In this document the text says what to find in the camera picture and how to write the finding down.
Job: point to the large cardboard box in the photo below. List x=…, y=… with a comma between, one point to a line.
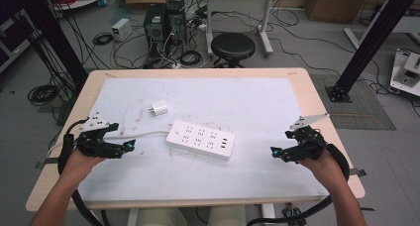
x=336, y=4

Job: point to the black round stool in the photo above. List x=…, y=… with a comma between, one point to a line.
x=232, y=46

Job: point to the person's left hand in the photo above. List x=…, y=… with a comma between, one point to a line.
x=77, y=168

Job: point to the dark floor mat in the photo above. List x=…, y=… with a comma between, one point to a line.
x=363, y=103

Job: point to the white table leg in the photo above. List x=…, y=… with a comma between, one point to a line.
x=132, y=217
x=268, y=211

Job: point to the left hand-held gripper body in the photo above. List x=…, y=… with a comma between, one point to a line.
x=92, y=146

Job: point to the white power strip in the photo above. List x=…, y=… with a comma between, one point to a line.
x=201, y=140

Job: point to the white charger plug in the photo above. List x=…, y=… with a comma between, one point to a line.
x=159, y=108

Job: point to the white power supply box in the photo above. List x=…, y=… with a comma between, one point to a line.
x=121, y=29

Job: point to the small electronics boards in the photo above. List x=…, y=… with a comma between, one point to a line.
x=294, y=214

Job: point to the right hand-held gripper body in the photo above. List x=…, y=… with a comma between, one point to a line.
x=312, y=143

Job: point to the white table mat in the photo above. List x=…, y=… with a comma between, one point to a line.
x=214, y=100

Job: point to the white flat device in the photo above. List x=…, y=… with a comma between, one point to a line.
x=407, y=72

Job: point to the black computer tower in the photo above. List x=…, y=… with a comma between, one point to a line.
x=176, y=21
x=154, y=29

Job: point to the grey shelf rack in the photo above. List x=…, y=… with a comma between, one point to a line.
x=15, y=41

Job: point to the person's right hand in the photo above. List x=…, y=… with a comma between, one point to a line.
x=325, y=171

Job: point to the black metal stand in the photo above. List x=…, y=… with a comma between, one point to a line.
x=373, y=37
x=56, y=41

